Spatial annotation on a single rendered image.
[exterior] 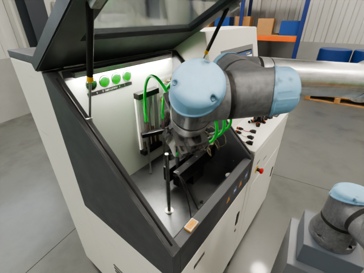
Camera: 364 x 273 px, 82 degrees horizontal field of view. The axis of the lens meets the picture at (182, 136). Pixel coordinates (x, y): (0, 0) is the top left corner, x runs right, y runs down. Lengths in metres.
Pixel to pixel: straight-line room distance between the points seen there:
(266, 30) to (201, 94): 5.80
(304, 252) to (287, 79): 0.76
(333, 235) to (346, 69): 0.59
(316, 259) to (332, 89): 0.66
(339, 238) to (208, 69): 0.80
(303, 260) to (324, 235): 0.14
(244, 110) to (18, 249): 2.17
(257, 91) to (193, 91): 0.09
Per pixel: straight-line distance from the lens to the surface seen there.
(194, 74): 0.28
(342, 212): 0.88
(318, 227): 0.97
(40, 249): 2.21
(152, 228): 0.75
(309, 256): 1.01
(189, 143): 0.41
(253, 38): 1.74
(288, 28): 6.01
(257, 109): 0.33
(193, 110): 0.28
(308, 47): 7.19
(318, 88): 0.53
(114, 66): 0.96
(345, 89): 0.58
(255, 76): 0.33
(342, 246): 0.98
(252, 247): 1.99
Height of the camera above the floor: 1.62
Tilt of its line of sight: 30 degrees down
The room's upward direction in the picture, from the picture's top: straight up
